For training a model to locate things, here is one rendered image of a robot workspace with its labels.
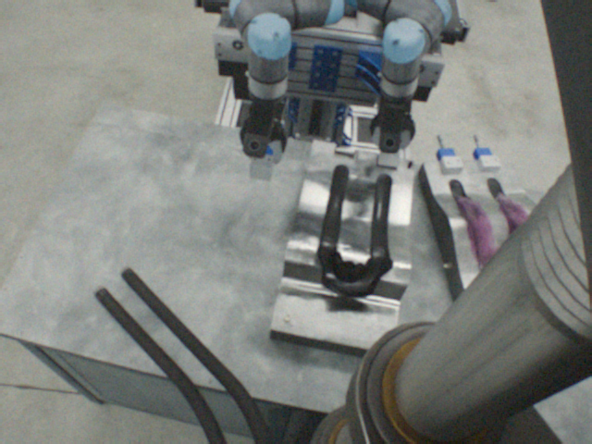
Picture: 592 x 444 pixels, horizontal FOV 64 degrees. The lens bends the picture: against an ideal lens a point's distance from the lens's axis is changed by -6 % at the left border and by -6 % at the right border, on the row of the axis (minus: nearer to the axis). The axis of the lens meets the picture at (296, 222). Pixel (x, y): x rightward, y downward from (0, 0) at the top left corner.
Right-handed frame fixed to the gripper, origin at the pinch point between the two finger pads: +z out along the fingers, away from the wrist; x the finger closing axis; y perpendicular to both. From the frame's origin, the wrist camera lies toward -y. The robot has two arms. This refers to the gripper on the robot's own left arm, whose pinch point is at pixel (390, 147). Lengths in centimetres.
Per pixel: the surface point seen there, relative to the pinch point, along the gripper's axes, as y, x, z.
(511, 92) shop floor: 135, -66, 125
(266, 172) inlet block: -14.2, 26.7, -5.4
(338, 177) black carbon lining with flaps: -7.9, 11.6, 3.6
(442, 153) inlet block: 7.6, -13.9, 10.7
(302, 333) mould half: -47.7, 12.5, 0.0
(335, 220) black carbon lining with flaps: -20.5, 10.2, 1.6
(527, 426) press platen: -67, -11, -68
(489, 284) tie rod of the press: -63, -4, -85
